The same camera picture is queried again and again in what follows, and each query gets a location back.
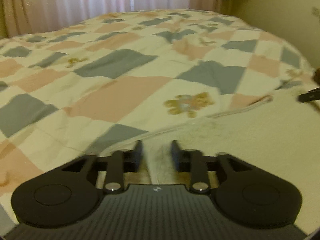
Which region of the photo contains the checkered patchwork bed quilt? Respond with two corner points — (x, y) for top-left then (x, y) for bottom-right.
(1, 9), (314, 235)

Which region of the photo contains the cream fleece jacket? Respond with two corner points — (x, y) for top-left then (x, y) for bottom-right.
(98, 86), (320, 235)

